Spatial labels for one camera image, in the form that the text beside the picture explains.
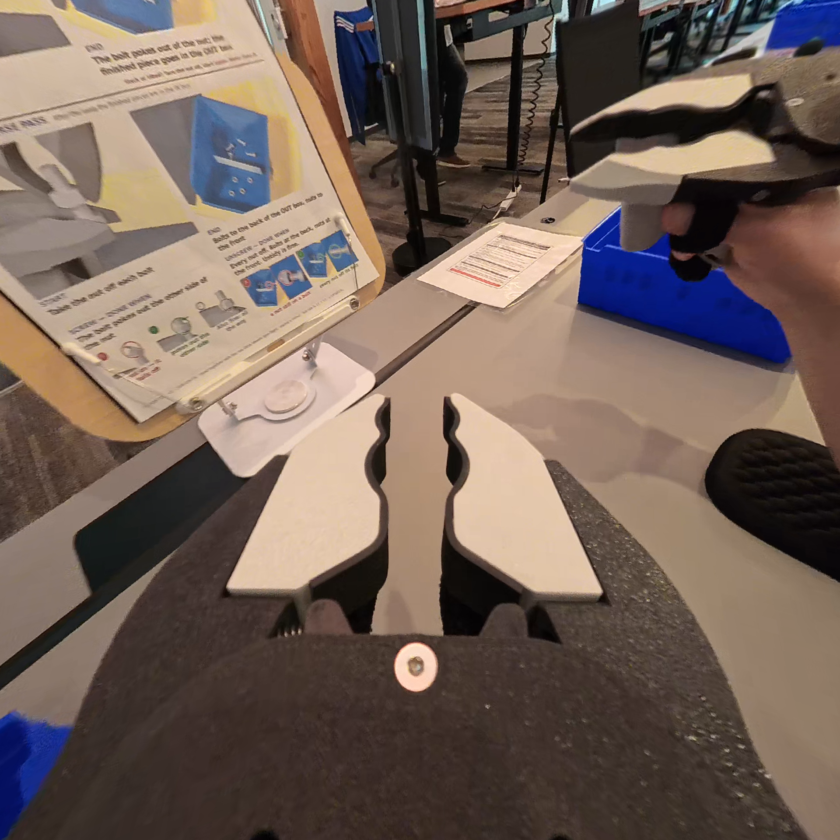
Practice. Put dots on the colour printed instruction sheet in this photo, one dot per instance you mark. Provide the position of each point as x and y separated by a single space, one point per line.
164 197

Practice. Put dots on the blue plastic bin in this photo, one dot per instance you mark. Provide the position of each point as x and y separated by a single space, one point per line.
656 295
807 29

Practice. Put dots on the black textured wrist pad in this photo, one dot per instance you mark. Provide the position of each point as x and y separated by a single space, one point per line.
781 492

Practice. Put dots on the white power strip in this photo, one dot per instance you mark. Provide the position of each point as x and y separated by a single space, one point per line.
510 197

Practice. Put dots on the black office chair base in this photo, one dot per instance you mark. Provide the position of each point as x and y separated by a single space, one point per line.
387 164

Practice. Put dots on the rounded wooden board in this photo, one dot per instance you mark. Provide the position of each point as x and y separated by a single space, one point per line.
341 170

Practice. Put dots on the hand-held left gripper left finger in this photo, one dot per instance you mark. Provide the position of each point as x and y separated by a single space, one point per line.
315 518

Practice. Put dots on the paper sheet in plastic sleeve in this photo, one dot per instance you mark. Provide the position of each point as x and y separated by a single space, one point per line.
499 262

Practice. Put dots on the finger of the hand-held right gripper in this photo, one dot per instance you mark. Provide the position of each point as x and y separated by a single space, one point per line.
689 164
676 98

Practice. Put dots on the blue hanging garment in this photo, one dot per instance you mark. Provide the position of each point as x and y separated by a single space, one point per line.
351 72

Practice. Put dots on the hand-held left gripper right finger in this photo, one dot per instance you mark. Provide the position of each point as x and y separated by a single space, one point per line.
518 518

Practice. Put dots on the person's right forearm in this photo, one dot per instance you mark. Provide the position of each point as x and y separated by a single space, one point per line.
820 380

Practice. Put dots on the black high-back chair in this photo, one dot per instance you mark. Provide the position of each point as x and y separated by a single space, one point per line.
597 85

